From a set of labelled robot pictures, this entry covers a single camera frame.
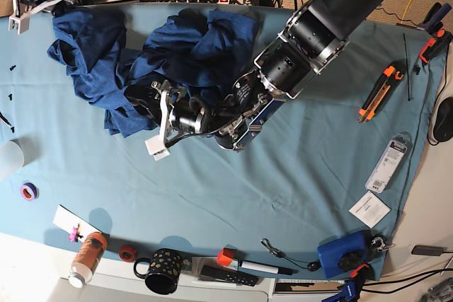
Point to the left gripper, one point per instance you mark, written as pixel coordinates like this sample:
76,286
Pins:
177,115

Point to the black marker pen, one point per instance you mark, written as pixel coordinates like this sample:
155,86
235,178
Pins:
265,268

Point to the orange black clamp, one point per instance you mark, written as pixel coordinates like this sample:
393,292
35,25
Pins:
440,40

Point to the teal table cloth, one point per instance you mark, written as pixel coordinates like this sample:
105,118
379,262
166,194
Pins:
294,184

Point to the orange black utility knife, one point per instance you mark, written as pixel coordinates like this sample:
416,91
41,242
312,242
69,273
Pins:
382,89

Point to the blue black clamp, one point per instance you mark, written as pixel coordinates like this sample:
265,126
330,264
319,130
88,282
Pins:
433,20

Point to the black yellow-dotted mug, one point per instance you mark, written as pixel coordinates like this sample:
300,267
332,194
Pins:
163,272

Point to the clear plastic blister pack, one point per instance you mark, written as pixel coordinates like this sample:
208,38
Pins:
388,163

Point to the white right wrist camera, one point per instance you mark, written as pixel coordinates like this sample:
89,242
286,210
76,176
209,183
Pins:
18,24

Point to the orange bottle white cap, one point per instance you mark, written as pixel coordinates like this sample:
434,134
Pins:
87,259

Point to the black computer mouse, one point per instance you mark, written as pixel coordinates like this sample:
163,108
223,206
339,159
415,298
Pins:
443,128

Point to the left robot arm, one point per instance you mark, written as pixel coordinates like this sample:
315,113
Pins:
312,38

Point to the purple tape roll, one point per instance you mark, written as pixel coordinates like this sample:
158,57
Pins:
29,192

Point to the blue clamp bottom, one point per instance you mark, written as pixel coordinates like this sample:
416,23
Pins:
351,290

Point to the black dotted remote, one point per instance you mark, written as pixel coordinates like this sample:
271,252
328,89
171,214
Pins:
229,276

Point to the pink clip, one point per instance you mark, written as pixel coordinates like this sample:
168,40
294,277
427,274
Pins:
75,235

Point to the white paper leaflet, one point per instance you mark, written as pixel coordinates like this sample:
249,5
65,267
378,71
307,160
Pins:
369,209

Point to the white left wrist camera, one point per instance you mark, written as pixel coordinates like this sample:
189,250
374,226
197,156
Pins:
156,147

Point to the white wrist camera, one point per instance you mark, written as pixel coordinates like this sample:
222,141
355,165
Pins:
18,24
156,147

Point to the blue t-shirt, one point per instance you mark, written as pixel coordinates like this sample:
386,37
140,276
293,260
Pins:
204,53

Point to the blue box with knob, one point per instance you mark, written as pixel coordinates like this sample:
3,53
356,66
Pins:
345,254

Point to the translucent plastic cup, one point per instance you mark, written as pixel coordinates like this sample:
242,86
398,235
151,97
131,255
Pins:
11,158

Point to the orange tape roll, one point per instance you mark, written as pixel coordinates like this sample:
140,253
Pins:
127,253

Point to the black adapter right edge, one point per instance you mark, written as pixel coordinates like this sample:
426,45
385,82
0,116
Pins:
427,250

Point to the orange cube block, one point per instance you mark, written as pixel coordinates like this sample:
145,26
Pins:
225,257

